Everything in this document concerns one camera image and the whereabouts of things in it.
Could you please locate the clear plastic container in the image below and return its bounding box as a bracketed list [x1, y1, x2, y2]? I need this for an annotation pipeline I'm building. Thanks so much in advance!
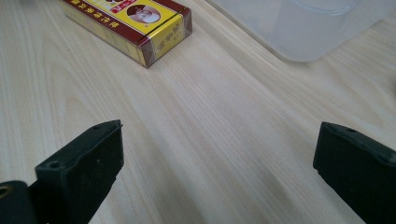
[205, 0, 396, 63]

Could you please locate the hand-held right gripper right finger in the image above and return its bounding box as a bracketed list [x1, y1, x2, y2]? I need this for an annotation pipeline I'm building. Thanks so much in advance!
[313, 121, 396, 224]

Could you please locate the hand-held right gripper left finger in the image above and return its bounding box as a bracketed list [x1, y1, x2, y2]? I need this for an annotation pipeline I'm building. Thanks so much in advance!
[31, 119, 125, 224]

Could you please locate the yellow and red box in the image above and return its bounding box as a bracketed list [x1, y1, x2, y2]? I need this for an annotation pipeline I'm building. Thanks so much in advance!
[61, 0, 193, 69]

